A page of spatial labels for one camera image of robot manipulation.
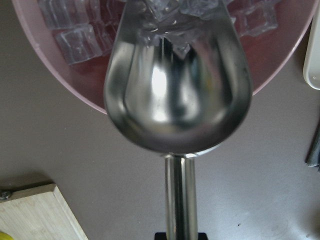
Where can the metal ice scoop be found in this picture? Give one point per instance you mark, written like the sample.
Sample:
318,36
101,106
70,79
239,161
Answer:
180,108

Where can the pink bowl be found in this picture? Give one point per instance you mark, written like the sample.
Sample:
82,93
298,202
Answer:
266,54

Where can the ice cubes in bowl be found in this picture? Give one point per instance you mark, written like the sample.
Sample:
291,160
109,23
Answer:
86,29

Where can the wooden cutting board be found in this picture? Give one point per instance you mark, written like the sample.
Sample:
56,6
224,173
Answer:
39,213

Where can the dark grey folded cloth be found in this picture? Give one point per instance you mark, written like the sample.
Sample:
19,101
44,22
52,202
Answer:
313,157

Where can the cream serving tray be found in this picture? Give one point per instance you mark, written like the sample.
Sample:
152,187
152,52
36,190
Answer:
311,67

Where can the yellow lemon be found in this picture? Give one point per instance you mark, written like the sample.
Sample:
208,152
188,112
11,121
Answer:
5,236

